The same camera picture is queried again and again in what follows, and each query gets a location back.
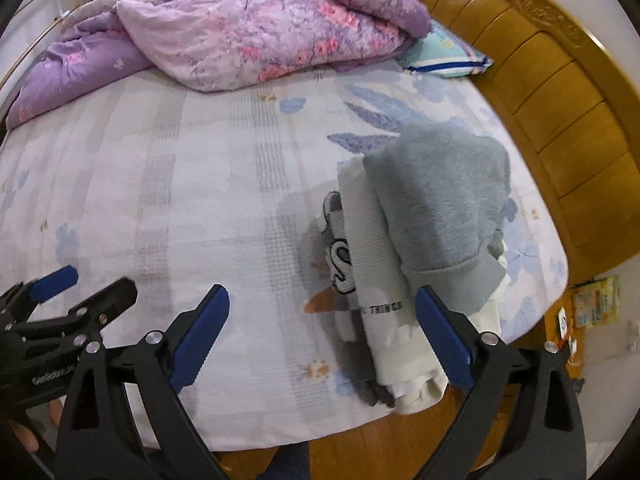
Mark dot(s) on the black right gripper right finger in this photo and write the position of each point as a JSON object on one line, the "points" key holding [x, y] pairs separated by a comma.
{"points": [[545, 438]]}

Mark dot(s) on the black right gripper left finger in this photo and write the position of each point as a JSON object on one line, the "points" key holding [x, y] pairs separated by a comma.
{"points": [[98, 438]]}

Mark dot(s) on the grey hooded sweatshirt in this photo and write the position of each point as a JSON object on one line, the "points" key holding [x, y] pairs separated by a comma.
{"points": [[443, 191]]}

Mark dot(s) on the left hand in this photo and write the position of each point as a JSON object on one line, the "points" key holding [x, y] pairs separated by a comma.
{"points": [[29, 435]]}

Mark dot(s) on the yellow package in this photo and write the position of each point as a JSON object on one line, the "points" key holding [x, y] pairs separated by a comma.
{"points": [[597, 302]]}

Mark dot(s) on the white folded garment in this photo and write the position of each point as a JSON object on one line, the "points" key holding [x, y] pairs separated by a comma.
{"points": [[404, 361]]}

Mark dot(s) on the patterned white bed sheet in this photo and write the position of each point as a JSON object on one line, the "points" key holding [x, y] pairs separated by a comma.
{"points": [[180, 190]]}

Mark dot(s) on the grey printed folded garment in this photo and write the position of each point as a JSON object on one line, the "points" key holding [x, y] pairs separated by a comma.
{"points": [[340, 279]]}

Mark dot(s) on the purple floral quilt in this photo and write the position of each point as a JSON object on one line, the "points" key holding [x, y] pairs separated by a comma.
{"points": [[212, 45]]}

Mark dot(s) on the wooden headboard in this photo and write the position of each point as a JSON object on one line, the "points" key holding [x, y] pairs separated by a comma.
{"points": [[573, 115]]}

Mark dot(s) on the teal striped pillow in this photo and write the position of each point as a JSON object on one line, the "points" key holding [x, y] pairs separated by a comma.
{"points": [[444, 54]]}

